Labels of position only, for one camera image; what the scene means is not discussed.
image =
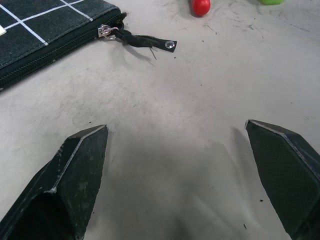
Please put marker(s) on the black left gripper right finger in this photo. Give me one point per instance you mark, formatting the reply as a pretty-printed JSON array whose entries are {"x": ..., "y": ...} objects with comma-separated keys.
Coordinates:
[{"x": 280, "y": 170}]

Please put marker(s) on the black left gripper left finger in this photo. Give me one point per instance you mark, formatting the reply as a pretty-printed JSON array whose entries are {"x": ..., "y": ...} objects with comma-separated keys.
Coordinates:
[{"x": 75, "y": 180}]

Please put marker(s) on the black grid zipper pouch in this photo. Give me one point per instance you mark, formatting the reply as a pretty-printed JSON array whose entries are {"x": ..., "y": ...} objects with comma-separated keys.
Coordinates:
[{"x": 37, "y": 42}]

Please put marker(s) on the green object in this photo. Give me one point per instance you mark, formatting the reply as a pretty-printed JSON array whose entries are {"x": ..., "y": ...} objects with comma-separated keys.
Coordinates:
[{"x": 271, "y": 2}]

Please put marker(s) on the red round object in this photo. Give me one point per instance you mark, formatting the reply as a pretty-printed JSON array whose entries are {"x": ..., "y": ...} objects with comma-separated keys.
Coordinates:
[{"x": 201, "y": 7}]

